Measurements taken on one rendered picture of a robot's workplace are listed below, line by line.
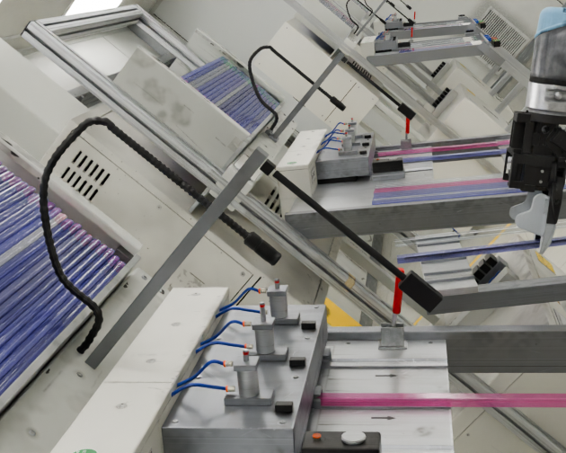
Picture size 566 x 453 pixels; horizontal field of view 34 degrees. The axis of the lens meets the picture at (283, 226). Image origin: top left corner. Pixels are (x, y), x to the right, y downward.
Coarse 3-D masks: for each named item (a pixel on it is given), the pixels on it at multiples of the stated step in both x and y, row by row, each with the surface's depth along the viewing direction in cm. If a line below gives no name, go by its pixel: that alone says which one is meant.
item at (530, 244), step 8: (528, 240) 143; (536, 240) 142; (552, 240) 141; (560, 240) 141; (456, 248) 144; (464, 248) 144; (472, 248) 143; (480, 248) 143; (488, 248) 142; (496, 248) 142; (504, 248) 142; (512, 248) 142; (520, 248) 142; (528, 248) 142; (400, 256) 144; (408, 256) 144; (416, 256) 144; (424, 256) 144; (432, 256) 144; (440, 256) 143; (448, 256) 143; (456, 256) 143
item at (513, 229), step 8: (560, 224) 152; (456, 232) 155; (464, 232) 154; (472, 232) 153; (480, 232) 153; (488, 232) 153; (496, 232) 153; (504, 232) 153; (512, 232) 153; (520, 232) 152; (400, 240) 155; (408, 240) 154; (416, 240) 154; (424, 240) 154; (432, 240) 154; (440, 240) 154; (448, 240) 154
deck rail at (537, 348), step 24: (336, 336) 125; (360, 336) 125; (408, 336) 124; (432, 336) 123; (456, 336) 123; (480, 336) 122; (504, 336) 122; (528, 336) 121; (552, 336) 121; (456, 360) 124; (480, 360) 123; (504, 360) 123; (528, 360) 122; (552, 360) 122
